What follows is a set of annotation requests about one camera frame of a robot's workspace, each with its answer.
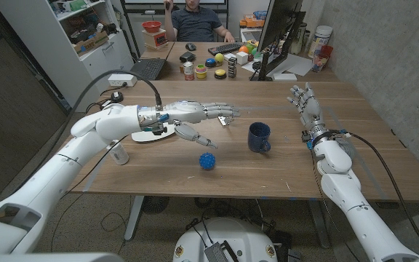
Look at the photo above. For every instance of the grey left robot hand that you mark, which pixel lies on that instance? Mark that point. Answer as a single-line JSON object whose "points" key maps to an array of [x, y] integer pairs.
{"points": [[187, 111]]}

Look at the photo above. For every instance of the grey duct tape roll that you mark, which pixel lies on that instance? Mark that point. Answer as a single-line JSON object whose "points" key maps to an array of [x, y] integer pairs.
{"points": [[349, 149]]}

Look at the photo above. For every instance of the white paper plate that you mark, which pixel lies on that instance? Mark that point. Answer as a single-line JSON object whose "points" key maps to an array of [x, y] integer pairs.
{"points": [[147, 136]]}

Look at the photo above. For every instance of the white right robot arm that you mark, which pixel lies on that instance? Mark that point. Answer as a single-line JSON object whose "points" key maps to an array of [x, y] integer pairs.
{"points": [[344, 189]]}

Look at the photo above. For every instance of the small flat white box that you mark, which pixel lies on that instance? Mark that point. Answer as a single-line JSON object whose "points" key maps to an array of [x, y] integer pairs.
{"points": [[284, 76]]}

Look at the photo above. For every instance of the yellow ball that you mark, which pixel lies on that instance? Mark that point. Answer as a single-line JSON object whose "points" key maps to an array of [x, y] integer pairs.
{"points": [[219, 57]]}

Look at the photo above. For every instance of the orange toy crate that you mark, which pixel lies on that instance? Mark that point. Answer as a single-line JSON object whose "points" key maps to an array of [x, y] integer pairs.
{"points": [[252, 22]]}

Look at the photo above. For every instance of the black laptop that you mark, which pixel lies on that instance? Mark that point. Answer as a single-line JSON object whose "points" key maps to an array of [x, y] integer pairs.
{"points": [[147, 68]]}

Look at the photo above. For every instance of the white box red print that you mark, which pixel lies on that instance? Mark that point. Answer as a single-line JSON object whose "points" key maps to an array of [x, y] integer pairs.
{"points": [[155, 39]]}

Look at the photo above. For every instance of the colourful stacked cups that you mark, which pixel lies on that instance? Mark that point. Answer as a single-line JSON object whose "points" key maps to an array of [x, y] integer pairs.
{"points": [[200, 71]]}

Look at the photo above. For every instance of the black keyboard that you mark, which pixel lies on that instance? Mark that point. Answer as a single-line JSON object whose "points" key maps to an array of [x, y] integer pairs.
{"points": [[226, 48]]}

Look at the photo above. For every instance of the blue spiky stress ball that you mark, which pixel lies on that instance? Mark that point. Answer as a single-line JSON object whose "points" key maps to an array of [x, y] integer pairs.
{"points": [[207, 161]]}

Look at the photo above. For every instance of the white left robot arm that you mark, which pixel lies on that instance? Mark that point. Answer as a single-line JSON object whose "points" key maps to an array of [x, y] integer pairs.
{"points": [[49, 182]]}

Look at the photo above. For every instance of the red bowl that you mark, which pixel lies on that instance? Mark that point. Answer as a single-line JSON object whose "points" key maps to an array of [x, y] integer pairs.
{"points": [[151, 26]]}

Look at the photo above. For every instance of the black power adapter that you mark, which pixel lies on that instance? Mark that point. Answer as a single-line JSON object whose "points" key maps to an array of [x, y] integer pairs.
{"points": [[103, 104], [116, 96]]}

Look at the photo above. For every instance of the cardboard box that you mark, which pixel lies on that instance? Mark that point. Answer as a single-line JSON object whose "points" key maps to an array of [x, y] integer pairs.
{"points": [[91, 43]]}

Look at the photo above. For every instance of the seated person dark polo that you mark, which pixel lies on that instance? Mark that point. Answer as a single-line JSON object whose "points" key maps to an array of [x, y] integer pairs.
{"points": [[196, 23]]}

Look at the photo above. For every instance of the white cube box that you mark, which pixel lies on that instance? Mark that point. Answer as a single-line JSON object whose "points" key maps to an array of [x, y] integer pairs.
{"points": [[242, 58]]}

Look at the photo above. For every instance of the red white can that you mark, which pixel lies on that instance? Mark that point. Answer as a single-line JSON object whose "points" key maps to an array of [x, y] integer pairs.
{"points": [[188, 70]]}

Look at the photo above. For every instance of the black computer monitor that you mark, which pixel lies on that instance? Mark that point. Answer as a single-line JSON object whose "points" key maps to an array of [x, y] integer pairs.
{"points": [[278, 22]]}

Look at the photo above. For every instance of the black round floor fan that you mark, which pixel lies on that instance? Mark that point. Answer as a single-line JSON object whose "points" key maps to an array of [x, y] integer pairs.
{"points": [[155, 203]]}

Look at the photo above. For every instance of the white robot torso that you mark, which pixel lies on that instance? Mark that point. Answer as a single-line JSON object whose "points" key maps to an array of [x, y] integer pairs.
{"points": [[231, 236]]}

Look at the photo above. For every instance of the yellow dome button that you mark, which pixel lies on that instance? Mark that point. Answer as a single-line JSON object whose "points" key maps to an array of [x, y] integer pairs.
{"points": [[220, 73]]}

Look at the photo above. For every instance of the white canister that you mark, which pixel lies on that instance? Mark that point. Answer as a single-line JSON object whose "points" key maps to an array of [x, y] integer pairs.
{"points": [[320, 38]]}

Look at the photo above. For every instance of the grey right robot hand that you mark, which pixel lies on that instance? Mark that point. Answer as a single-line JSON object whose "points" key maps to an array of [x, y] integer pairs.
{"points": [[311, 109]]}

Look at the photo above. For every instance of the black white cube stack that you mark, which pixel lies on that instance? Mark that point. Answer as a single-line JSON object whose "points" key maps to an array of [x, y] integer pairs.
{"points": [[232, 67]]}

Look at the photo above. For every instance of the blue dome button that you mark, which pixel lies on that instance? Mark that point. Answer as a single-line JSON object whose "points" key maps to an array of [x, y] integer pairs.
{"points": [[210, 62]]}

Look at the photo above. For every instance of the white paper sheets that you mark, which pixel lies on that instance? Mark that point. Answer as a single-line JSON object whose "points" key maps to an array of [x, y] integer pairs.
{"points": [[298, 66]]}

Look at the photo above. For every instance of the orange ball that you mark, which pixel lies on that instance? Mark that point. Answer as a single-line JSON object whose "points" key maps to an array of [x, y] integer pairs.
{"points": [[243, 49]]}

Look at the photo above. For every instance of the dark blue mug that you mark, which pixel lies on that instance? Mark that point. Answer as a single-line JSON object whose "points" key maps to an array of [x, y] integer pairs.
{"points": [[258, 137]]}

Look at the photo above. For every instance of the black pouch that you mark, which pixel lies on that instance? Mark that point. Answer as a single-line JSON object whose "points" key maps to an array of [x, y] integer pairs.
{"points": [[187, 56]]}

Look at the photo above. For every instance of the black computer mouse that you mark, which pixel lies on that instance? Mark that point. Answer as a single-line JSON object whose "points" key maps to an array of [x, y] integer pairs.
{"points": [[190, 46]]}

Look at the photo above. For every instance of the white shelf cabinet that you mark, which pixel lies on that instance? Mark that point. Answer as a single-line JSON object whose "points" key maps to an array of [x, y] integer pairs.
{"points": [[46, 40]]}

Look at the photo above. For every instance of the grey table leg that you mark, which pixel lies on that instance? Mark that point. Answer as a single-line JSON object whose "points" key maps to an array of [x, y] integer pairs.
{"points": [[318, 222], [134, 218]]}

